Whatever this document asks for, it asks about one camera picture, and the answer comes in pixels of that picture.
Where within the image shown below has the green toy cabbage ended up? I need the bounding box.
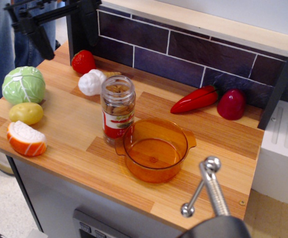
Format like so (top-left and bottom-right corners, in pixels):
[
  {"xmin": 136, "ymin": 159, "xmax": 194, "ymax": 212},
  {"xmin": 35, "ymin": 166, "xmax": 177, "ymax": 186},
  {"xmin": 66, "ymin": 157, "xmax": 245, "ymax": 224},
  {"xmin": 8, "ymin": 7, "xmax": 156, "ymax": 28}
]
[{"xmin": 2, "ymin": 66, "xmax": 46, "ymax": 105}]

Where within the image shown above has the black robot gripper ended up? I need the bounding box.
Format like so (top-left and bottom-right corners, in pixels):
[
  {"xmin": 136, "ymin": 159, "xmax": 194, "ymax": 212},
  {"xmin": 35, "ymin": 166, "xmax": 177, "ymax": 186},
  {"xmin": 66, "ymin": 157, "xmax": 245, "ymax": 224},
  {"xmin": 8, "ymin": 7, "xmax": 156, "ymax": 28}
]
[{"xmin": 4, "ymin": 0, "xmax": 102, "ymax": 60}]

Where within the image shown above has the yellow toy potato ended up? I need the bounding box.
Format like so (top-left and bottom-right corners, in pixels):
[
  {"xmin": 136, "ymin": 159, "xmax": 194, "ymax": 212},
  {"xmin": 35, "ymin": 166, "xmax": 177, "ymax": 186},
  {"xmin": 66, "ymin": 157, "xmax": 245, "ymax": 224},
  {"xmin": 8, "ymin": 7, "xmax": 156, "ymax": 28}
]
[{"xmin": 9, "ymin": 102, "xmax": 44, "ymax": 125}]

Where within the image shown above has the grey control panel with buttons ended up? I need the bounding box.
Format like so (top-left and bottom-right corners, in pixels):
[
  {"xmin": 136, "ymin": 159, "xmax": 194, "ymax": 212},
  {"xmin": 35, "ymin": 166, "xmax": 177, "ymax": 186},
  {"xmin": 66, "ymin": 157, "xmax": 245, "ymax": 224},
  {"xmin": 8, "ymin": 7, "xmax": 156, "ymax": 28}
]
[{"xmin": 73, "ymin": 209, "xmax": 128, "ymax": 238}]

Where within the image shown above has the white toy ice cream cone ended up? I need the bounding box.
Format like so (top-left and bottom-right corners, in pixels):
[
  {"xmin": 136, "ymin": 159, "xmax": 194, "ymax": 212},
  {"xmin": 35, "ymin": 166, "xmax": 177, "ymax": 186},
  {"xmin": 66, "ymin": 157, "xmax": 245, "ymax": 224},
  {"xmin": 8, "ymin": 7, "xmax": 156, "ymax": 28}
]
[{"xmin": 78, "ymin": 69, "xmax": 121, "ymax": 96}]

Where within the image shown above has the white ribbed sink drainer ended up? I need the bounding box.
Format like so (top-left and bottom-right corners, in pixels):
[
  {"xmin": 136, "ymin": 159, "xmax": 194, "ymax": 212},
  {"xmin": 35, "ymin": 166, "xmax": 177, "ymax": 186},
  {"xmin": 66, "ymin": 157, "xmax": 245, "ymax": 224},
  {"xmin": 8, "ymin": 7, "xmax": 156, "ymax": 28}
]
[{"xmin": 252, "ymin": 101, "xmax": 288, "ymax": 203}]

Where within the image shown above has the dark red toy half pepper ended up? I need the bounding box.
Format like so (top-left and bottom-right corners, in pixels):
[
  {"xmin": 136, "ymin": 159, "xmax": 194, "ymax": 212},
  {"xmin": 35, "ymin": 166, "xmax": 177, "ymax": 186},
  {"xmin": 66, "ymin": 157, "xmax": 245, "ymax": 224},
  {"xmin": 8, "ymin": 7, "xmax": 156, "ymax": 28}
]
[{"xmin": 217, "ymin": 89, "xmax": 246, "ymax": 120}]

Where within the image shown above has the dark grey vertical post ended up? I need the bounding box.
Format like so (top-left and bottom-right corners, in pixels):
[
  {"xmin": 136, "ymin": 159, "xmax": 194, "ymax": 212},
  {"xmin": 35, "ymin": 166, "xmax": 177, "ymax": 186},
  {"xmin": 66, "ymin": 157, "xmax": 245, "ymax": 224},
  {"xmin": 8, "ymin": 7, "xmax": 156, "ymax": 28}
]
[{"xmin": 258, "ymin": 59, "xmax": 288, "ymax": 130}]

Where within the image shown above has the clear almond jar red label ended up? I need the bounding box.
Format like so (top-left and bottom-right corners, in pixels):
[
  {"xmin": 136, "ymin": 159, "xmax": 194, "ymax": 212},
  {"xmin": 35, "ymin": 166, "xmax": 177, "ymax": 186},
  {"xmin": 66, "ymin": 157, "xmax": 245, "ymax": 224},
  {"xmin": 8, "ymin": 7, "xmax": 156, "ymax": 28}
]
[{"xmin": 100, "ymin": 75, "xmax": 136, "ymax": 146}]

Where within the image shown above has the red toy chili pepper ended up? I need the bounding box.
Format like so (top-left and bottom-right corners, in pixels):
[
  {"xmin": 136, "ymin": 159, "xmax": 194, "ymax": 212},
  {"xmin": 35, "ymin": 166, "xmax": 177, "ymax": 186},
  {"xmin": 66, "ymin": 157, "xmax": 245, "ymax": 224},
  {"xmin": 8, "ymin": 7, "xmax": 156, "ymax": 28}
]
[{"xmin": 170, "ymin": 85, "xmax": 221, "ymax": 114}]

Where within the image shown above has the orange transparent plastic pot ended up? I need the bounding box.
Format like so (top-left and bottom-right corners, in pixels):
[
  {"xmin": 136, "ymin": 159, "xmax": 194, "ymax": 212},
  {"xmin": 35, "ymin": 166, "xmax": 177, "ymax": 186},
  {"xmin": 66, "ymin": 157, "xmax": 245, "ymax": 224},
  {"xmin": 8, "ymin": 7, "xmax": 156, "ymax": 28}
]
[{"xmin": 115, "ymin": 118, "xmax": 196, "ymax": 183}]

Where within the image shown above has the person in blue jeans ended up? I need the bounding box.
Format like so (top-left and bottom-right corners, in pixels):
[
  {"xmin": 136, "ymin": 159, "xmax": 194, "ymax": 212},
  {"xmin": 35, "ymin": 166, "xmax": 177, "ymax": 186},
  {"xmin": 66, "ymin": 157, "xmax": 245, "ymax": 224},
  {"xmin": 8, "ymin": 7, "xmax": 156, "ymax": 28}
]
[{"xmin": 0, "ymin": 0, "xmax": 61, "ymax": 110}]

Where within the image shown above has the orange salmon sushi toy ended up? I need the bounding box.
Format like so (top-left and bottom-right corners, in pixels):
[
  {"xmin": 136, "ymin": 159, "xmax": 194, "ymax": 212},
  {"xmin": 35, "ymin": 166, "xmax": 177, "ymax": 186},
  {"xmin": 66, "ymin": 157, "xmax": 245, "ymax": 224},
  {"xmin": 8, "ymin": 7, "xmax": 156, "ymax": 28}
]
[{"xmin": 6, "ymin": 121, "xmax": 47, "ymax": 156}]

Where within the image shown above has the red toy strawberry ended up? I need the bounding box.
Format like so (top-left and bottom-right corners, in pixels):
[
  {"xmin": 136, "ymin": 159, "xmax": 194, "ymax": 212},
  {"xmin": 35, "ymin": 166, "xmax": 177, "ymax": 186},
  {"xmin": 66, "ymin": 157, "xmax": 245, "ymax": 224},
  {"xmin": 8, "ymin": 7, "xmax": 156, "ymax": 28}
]
[{"xmin": 71, "ymin": 50, "xmax": 97, "ymax": 74}]

